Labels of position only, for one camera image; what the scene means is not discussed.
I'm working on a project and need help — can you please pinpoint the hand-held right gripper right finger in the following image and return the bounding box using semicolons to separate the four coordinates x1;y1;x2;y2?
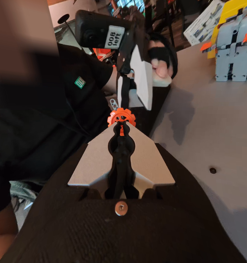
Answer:
123;121;176;198

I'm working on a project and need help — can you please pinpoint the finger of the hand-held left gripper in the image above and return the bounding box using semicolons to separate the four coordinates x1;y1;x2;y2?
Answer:
117;73;137;108
130;45;154;111

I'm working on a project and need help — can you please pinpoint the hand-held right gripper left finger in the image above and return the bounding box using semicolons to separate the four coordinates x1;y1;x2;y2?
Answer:
68;121;124;198

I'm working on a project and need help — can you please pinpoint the orange gear wheel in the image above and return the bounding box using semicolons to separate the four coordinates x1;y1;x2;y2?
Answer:
107;108;137;136

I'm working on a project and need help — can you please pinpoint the person's left forearm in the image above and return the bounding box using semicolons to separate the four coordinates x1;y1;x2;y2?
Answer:
103;67;118;95

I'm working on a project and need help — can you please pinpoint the person's right forearm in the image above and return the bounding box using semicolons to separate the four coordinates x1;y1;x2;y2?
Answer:
0;202;19;263

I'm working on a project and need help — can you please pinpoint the person's left hand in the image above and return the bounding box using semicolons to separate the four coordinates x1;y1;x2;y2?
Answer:
151;58;174;78

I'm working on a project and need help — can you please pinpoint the orange traffic cone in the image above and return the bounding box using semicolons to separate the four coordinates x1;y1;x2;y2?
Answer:
93;48;117;62

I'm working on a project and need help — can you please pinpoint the grey robot model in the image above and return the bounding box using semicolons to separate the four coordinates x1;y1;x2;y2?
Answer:
201;9;247;82

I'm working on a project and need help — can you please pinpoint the yellow plastic bin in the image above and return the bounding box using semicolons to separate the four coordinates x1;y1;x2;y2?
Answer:
208;0;247;59

